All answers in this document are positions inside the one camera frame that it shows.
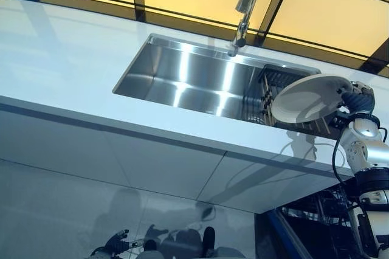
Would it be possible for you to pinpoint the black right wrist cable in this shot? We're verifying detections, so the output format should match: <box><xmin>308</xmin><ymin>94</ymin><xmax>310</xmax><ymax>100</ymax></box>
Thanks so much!
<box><xmin>331</xmin><ymin>125</ymin><xmax>365</xmax><ymax>259</ymax></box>

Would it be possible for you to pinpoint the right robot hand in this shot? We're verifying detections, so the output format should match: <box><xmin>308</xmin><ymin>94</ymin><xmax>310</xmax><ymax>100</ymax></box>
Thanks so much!
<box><xmin>337</xmin><ymin>80</ymin><xmax>376</xmax><ymax>116</ymax></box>

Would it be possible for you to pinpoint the cream round plate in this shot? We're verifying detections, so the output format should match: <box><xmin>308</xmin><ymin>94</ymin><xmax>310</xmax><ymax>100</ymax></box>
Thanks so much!
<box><xmin>272</xmin><ymin>75</ymin><xmax>354</xmax><ymax>124</ymax></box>

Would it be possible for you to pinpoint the black dish drying rack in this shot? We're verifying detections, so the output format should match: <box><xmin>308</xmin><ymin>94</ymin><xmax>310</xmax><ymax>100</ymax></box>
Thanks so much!
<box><xmin>243</xmin><ymin>63</ymin><xmax>339</xmax><ymax>136</ymax></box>

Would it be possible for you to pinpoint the stainless steel sink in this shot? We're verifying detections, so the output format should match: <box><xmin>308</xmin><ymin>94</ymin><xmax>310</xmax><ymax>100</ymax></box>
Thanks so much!
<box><xmin>112</xmin><ymin>33</ymin><xmax>341</xmax><ymax>137</ymax></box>

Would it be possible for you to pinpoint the wire dishwasher rack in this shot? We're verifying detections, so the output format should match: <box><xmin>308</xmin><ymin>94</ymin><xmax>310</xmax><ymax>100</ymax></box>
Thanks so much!
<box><xmin>281</xmin><ymin>190</ymin><xmax>365</xmax><ymax>259</ymax></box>

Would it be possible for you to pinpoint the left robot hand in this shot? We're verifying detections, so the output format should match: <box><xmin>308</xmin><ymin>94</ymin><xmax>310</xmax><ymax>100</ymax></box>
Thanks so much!
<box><xmin>105</xmin><ymin>230</ymin><xmax>143</xmax><ymax>255</ymax></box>

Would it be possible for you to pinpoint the right robot leg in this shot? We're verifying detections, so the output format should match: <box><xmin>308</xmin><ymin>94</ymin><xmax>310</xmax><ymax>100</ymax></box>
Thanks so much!
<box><xmin>202</xmin><ymin>226</ymin><xmax>244</xmax><ymax>259</ymax></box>

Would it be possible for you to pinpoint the white glossy cabinet door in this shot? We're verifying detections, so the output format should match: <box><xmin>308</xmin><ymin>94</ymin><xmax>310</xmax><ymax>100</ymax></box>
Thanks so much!
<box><xmin>0</xmin><ymin>100</ymin><xmax>228</xmax><ymax>204</ymax></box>
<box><xmin>197</xmin><ymin>151</ymin><xmax>355</xmax><ymax>215</ymax></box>

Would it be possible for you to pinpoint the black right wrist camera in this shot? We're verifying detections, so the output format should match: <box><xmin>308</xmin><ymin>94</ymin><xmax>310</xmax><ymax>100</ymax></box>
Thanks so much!
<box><xmin>330</xmin><ymin>111</ymin><xmax>355</xmax><ymax>130</ymax></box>

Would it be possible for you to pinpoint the chrome kitchen faucet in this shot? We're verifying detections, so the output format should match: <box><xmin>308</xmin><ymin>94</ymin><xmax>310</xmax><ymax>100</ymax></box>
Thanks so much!
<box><xmin>232</xmin><ymin>0</ymin><xmax>265</xmax><ymax>57</ymax></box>

